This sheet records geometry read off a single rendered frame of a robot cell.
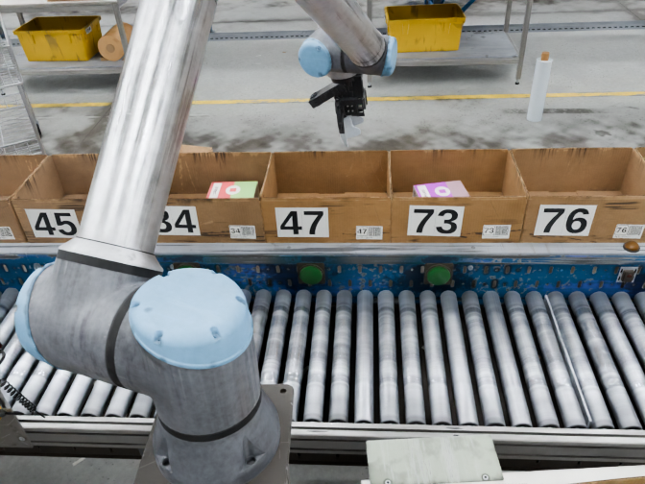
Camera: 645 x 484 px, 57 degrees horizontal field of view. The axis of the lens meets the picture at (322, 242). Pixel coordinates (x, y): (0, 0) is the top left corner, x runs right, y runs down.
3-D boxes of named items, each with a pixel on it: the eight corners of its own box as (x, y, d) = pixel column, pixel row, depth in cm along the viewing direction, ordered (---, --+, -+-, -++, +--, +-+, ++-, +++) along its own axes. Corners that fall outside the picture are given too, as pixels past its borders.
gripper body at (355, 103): (365, 119, 165) (359, 79, 158) (334, 120, 167) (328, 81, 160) (368, 106, 171) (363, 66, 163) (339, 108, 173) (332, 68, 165)
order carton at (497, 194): (390, 244, 183) (391, 197, 173) (387, 193, 206) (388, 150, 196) (519, 244, 180) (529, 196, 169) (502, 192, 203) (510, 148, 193)
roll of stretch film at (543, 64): (524, 120, 442) (536, 54, 412) (528, 114, 450) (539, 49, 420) (539, 122, 438) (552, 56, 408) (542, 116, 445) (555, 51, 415)
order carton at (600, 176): (519, 244, 180) (528, 196, 170) (502, 192, 203) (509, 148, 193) (654, 244, 177) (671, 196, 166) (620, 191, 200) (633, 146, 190)
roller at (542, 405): (538, 441, 145) (542, 428, 142) (501, 298, 187) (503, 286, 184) (560, 442, 145) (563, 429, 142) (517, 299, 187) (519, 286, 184)
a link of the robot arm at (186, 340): (228, 449, 76) (208, 350, 67) (121, 414, 82) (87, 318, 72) (279, 368, 88) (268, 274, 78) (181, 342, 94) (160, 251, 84)
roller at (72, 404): (57, 428, 155) (51, 417, 152) (123, 296, 197) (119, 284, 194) (75, 429, 155) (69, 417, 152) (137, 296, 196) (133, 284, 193)
